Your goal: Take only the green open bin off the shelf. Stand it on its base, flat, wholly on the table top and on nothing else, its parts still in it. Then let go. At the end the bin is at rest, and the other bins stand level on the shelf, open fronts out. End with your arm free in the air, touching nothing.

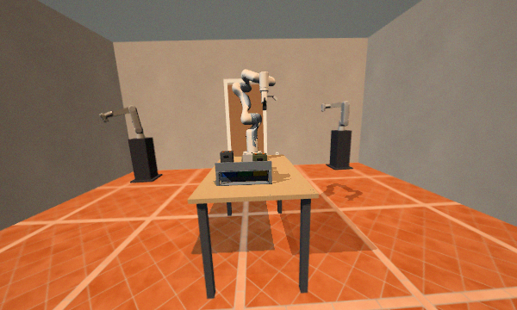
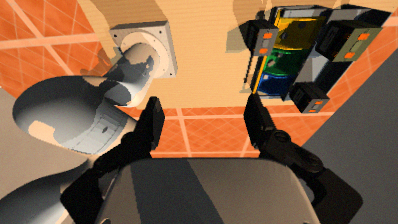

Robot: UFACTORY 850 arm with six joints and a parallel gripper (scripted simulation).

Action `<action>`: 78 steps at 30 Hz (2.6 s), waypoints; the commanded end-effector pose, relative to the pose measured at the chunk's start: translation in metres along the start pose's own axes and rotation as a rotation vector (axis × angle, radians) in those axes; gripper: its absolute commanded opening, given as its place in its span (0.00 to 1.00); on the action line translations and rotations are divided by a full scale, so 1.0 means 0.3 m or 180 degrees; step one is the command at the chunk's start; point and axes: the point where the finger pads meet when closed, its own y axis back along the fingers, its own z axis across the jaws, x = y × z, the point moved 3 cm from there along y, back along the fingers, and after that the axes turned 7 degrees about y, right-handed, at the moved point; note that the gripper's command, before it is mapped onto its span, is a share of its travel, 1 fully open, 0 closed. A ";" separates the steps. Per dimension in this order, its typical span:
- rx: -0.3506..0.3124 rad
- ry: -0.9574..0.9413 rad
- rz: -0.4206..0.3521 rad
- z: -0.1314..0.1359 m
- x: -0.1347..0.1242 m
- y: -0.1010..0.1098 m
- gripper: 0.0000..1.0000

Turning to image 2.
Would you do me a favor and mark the green bin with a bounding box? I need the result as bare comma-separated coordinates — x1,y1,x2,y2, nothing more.
263,48,309,75

